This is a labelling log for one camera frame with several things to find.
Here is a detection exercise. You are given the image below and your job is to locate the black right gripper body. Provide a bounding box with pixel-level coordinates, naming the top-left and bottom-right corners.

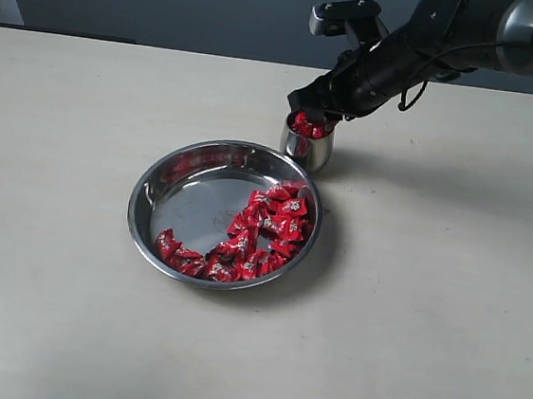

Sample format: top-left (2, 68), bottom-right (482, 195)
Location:
top-left (323, 29), bottom-right (433, 118)

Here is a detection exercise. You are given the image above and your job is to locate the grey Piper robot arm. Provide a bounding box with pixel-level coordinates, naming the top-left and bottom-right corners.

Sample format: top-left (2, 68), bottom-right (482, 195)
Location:
top-left (287, 0), bottom-right (533, 124)

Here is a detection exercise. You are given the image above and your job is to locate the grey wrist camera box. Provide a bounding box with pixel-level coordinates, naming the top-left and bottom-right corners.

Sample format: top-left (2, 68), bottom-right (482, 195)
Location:
top-left (308, 0), bottom-right (389, 48)

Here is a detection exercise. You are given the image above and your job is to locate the round stainless steel plate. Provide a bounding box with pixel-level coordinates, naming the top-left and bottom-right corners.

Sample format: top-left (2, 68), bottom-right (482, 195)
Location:
top-left (127, 139), bottom-right (323, 291)

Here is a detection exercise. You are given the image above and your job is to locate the red candy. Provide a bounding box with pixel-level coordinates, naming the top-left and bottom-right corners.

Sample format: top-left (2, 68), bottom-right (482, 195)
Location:
top-left (269, 239), bottom-right (300, 259)
top-left (155, 228), bottom-right (182, 262)
top-left (224, 230), bottom-right (258, 256)
top-left (277, 197), bottom-right (308, 218)
top-left (203, 260), bottom-right (235, 282)
top-left (289, 112), bottom-right (328, 139)

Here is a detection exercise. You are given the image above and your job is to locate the small stainless steel cup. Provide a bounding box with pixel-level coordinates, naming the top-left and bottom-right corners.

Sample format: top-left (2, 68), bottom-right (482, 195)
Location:
top-left (280, 113), bottom-right (335, 173)

